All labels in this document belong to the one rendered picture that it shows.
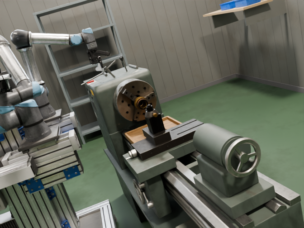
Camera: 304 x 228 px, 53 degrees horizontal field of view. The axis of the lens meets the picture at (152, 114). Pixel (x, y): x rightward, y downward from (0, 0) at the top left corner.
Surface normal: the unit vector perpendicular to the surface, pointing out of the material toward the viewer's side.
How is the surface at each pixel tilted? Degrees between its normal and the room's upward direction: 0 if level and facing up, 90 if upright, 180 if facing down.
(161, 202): 90
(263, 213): 0
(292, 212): 90
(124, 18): 90
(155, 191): 90
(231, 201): 0
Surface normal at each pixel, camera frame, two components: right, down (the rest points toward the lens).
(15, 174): 0.24, 0.23
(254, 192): -0.28, -0.91
